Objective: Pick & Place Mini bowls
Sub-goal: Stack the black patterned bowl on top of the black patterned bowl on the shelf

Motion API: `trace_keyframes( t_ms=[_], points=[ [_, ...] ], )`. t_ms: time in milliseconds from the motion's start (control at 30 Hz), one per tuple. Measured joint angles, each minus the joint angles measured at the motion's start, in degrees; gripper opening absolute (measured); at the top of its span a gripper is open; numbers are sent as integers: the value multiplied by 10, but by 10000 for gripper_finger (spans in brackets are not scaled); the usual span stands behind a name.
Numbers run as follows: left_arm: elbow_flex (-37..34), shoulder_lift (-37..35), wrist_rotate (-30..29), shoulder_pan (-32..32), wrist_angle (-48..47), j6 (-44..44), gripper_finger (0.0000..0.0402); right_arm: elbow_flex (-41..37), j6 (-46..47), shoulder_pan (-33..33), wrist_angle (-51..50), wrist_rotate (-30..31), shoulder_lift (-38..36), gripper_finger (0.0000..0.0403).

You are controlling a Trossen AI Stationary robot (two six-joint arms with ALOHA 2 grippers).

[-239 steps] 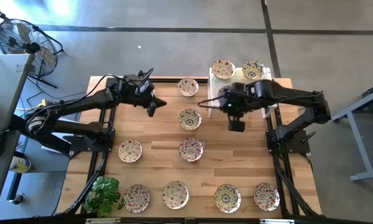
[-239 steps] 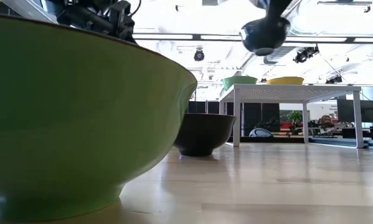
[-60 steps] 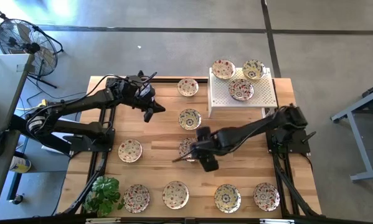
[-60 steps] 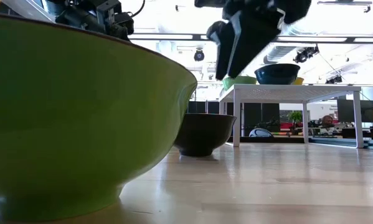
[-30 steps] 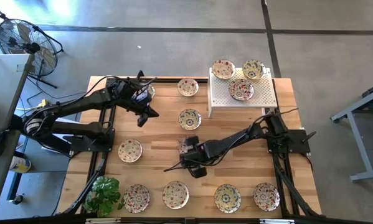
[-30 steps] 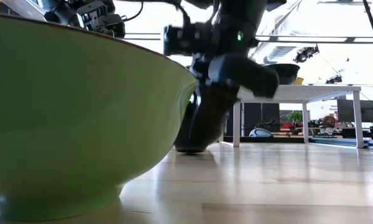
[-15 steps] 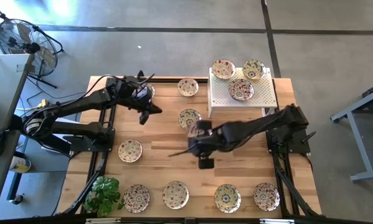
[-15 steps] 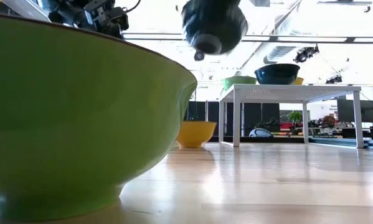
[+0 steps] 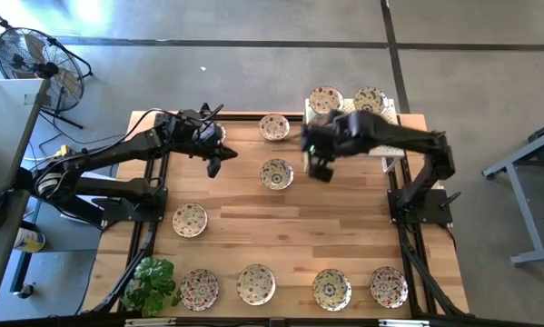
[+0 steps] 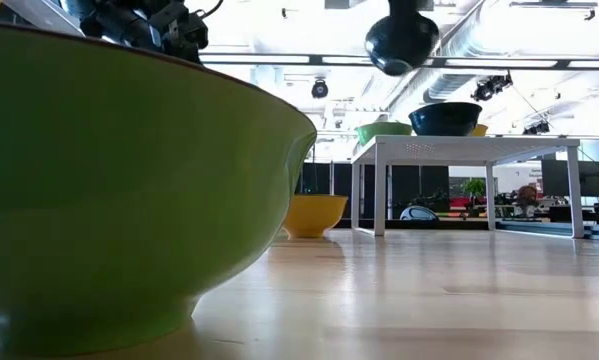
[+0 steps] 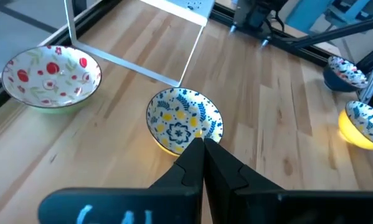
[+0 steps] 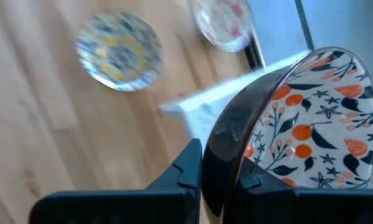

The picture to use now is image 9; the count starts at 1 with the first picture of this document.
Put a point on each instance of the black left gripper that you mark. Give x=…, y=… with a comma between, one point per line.
x=181, y=131

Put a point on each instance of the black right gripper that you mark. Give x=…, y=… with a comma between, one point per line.
x=323, y=136

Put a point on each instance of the green bowl red dotted inside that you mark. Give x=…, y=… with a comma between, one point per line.
x=189, y=220
x=255, y=284
x=326, y=100
x=273, y=126

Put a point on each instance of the navy bowl red floral inside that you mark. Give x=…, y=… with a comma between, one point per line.
x=199, y=290
x=388, y=287

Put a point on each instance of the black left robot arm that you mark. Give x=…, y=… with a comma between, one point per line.
x=117, y=147

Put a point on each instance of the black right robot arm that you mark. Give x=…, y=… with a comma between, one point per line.
x=403, y=134

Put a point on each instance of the white perforated metal shelf riser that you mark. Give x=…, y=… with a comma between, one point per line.
x=347, y=105

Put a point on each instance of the white paper sheet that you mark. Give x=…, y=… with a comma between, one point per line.
x=96, y=175

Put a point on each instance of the green artificial plant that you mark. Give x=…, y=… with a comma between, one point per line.
x=153, y=277

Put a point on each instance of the yellow power plug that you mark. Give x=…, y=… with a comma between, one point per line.
x=64, y=152

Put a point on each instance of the black floor fan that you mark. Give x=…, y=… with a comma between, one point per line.
x=46, y=69

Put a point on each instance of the white yellow can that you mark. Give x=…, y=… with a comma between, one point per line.
x=28, y=240

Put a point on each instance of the grey desk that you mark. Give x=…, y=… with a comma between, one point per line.
x=3, y=127

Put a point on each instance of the blue desk leg with caster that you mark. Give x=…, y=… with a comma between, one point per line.
x=21, y=272

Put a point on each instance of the small black rail bracket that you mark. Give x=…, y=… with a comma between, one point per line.
x=203, y=109

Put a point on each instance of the black aluminium table frame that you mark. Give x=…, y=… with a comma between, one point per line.
x=253, y=117

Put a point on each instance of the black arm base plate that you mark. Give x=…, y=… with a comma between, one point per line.
x=131, y=213
x=430, y=213

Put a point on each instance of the silver rail bracket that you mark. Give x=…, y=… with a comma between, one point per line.
x=403, y=323
x=149, y=322

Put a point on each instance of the grey metal table frame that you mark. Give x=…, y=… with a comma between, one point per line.
x=532, y=236

